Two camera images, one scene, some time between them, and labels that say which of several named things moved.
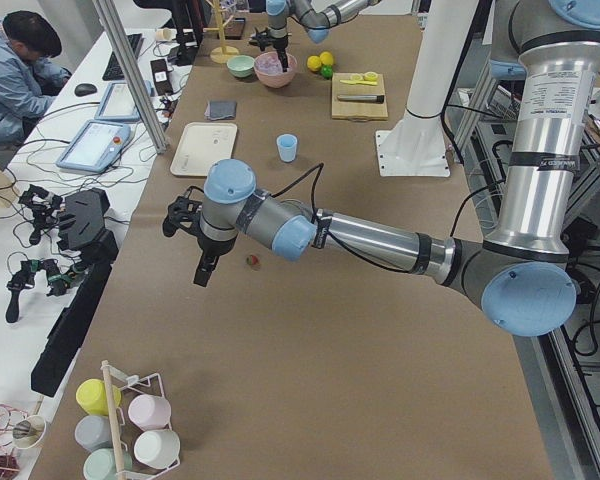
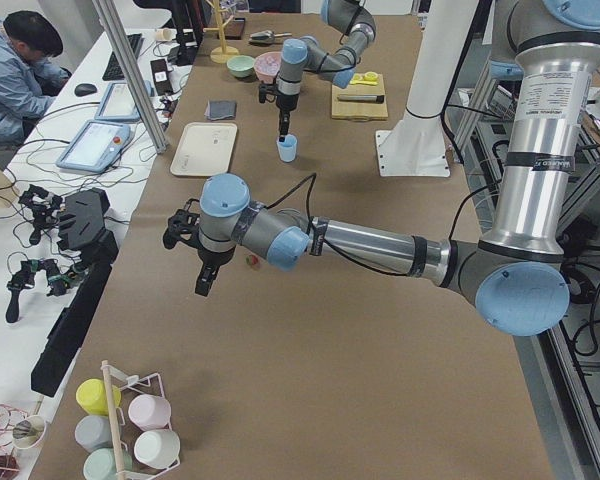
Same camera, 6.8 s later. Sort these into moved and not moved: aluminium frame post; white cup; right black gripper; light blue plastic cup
Moved: right black gripper
Not moved: light blue plastic cup; aluminium frame post; white cup
